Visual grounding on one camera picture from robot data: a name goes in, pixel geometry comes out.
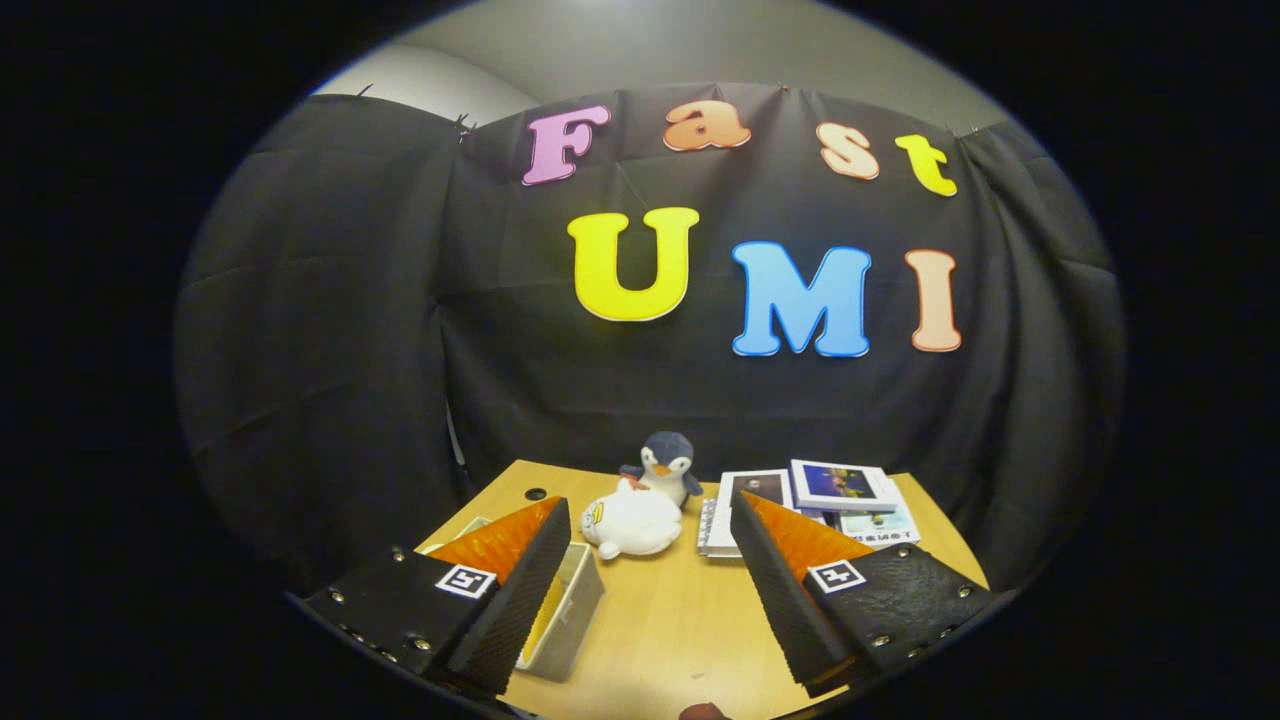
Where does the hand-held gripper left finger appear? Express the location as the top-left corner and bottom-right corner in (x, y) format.
(300, 495), (573, 699)

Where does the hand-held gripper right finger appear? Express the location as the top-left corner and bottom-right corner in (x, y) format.
(728, 490), (996, 699)

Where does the grey fabric storage box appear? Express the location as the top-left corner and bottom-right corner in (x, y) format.
(420, 515), (606, 684)

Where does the white spiral-bound book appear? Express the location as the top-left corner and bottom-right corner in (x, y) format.
(697, 497), (741, 558)

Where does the white book with dark picture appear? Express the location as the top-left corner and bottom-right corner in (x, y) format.
(715, 468), (796, 556)

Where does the book with teal cover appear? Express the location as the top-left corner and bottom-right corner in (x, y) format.
(835, 500), (921, 549)

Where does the book with blue picture cover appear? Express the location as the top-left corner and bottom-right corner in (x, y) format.
(790, 459), (901, 514)

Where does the white plush toy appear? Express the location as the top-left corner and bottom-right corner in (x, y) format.
(580, 480), (684, 560)

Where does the penguin plush toy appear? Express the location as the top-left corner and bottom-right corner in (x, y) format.
(618, 431), (705, 509)

